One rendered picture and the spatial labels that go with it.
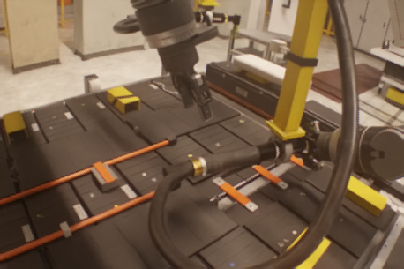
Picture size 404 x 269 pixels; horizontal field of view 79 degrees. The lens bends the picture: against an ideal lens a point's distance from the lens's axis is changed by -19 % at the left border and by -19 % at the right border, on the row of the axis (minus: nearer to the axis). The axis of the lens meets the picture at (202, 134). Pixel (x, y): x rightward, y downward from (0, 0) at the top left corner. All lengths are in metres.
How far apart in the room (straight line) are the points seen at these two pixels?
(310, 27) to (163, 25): 0.33
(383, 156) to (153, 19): 0.51
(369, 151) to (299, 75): 0.24
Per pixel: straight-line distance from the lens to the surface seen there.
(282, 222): 0.77
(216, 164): 0.70
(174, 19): 0.53
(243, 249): 0.68
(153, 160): 0.89
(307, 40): 0.69
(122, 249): 0.65
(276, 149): 0.79
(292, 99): 0.73
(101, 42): 5.16
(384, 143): 0.63
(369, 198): 0.92
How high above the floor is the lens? 1.54
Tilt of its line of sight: 31 degrees down
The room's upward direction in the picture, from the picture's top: 7 degrees clockwise
